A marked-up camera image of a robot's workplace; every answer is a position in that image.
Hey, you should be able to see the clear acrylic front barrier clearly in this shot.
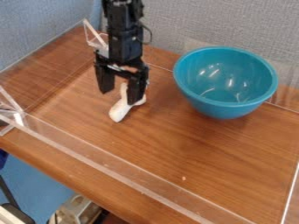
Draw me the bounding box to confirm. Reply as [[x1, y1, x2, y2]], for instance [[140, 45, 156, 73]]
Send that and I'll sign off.
[[1, 113, 255, 224]]

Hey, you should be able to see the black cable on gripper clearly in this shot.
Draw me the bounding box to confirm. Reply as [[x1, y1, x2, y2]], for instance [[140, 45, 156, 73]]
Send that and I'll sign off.
[[139, 23, 155, 46]]

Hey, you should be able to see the clear acrylic corner bracket left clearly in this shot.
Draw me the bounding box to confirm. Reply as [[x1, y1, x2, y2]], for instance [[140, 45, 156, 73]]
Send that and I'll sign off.
[[0, 86, 26, 137]]

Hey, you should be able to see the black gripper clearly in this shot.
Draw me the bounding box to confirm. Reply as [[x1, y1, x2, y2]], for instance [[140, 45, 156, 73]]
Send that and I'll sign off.
[[95, 26, 148, 105]]

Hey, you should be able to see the blue plastic bowl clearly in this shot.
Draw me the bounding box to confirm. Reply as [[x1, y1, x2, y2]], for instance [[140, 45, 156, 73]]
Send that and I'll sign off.
[[172, 46, 279, 119]]

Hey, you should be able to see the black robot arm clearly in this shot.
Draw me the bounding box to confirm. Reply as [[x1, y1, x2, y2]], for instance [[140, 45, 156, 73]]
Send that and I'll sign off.
[[95, 0, 150, 105]]

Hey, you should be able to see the white power strip below table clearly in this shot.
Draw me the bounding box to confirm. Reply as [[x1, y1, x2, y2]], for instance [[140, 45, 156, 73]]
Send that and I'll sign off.
[[47, 194, 103, 224]]

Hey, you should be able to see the white brown toy mushroom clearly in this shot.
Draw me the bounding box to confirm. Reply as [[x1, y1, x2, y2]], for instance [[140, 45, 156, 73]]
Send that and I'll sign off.
[[108, 83, 146, 123]]

